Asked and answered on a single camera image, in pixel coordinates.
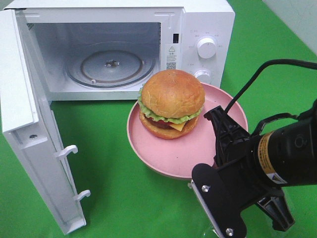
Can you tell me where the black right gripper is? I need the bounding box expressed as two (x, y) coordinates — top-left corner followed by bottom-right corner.
(191, 106), (284, 238)

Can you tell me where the pink round plate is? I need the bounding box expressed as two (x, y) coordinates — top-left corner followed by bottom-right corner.
(126, 82), (249, 180)

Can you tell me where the burger with lettuce and cheese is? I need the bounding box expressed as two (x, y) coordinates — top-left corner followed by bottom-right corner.
(138, 69), (205, 140)

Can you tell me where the white microwave door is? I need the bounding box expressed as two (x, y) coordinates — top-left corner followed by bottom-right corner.
(0, 9), (90, 234)

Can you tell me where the right robot arm black grey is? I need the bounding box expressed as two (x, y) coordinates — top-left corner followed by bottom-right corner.
(191, 106), (317, 238)

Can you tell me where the lower white microwave knob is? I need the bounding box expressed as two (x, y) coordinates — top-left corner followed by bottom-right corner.
(194, 69), (212, 84)

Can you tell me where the white microwave knob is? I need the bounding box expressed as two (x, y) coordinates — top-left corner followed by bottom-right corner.
(194, 69), (212, 84)
(197, 36), (216, 59)

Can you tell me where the upper white microwave knob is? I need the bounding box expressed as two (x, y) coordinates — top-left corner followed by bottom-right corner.
(197, 36), (216, 59)

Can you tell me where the white microwave oven body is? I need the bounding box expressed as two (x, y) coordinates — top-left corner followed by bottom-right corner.
(4, 0), (235, 101)

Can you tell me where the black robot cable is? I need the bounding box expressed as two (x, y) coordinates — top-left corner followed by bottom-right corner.
(222, 59), (317, 137)

